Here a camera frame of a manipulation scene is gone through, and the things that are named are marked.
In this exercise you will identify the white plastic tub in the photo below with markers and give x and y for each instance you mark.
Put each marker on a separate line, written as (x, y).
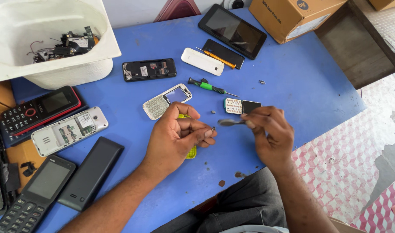
(19, 38)

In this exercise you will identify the small black plastic piece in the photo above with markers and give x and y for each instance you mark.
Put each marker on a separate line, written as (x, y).
(29, 169)

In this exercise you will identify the black phone with open back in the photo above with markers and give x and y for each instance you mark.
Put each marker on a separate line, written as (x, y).
(149, 69)

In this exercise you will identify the black touchscreen phone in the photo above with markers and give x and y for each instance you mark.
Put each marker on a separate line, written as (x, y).
(233, 30)

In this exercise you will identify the red and black keypad phone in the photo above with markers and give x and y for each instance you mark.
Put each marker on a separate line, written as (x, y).
(39, 108)

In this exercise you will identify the white round object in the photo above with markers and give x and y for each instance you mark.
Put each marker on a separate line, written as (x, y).
(236, 4)

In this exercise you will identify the white phone with open back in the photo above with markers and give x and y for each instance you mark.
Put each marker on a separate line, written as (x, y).
(68, 129)

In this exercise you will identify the white phone front housing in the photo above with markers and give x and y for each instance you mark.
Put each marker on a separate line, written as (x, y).
(158, 105)

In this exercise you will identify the person's right hand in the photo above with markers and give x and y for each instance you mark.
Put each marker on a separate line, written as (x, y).
(275, 139)

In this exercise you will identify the small black phone back cover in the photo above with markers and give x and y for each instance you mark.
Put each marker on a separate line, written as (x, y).
(228, 51)

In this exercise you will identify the maroon plastic object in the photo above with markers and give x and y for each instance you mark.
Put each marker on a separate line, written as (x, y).
(176, 10)

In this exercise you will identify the brown cardboard sheet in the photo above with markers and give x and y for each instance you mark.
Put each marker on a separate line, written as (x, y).
(22, 155)

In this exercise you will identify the dark wooden bench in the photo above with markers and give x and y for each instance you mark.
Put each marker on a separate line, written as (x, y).
(353, 55)

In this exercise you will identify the green and black screwdriver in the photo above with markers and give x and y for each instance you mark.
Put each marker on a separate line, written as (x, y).
(207, 86)

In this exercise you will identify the white phone back cover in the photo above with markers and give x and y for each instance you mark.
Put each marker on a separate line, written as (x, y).
(200, 63)

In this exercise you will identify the large brown cardboard box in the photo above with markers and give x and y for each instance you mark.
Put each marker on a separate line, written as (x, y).
(288, 16)

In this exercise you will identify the phone circuit board with display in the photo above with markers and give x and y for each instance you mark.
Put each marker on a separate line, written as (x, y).
(236, 106)

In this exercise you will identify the person's dark grey trousers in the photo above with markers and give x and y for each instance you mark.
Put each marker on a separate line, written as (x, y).
(242, 204)

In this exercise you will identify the person's left hand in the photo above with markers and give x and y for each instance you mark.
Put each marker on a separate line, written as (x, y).
(171, 142)

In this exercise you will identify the long black phone back cover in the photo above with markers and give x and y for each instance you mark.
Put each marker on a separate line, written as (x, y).
(90, 174)

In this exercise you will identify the heap of electronic parts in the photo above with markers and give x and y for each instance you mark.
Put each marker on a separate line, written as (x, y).
(68, 43)

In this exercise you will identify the yellow phone keypad frame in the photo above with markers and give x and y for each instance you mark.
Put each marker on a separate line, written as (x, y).
(191, 152)

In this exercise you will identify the grey metal hand tool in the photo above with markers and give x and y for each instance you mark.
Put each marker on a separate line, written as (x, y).
(230, 122)

